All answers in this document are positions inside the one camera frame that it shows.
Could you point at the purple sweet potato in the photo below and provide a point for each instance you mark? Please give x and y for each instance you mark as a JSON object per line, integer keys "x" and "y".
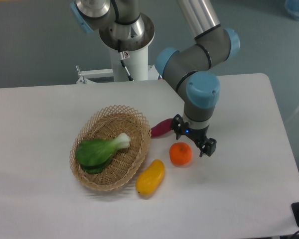
{"x": 161, "y": 128}

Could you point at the green bok choy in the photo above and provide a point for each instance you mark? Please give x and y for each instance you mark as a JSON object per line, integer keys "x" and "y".
{"x": 95, "y": 154}

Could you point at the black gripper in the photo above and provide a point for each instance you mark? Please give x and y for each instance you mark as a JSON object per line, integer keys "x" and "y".
{"x": 206, "y": 145}

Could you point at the woven wicker basket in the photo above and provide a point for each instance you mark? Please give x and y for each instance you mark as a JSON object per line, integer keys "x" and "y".
{"x": 108, "y": 123}

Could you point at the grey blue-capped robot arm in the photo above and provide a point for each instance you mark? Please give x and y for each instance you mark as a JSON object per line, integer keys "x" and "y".
{"x": 127, "y": 33}

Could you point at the blue plastic object on floor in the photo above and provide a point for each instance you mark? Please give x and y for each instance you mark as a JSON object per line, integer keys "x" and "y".
{"x": 292, "y": 8}

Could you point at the orange mandarin fruit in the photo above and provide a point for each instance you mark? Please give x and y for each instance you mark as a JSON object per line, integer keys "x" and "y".
{"x": 180, "y": 153}

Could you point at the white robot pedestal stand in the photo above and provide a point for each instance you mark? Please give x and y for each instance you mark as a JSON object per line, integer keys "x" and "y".
{"x": 134, "y": 64}

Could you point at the yellow mango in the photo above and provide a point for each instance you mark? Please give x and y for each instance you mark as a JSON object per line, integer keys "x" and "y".
{"x": 151, "y": 178}

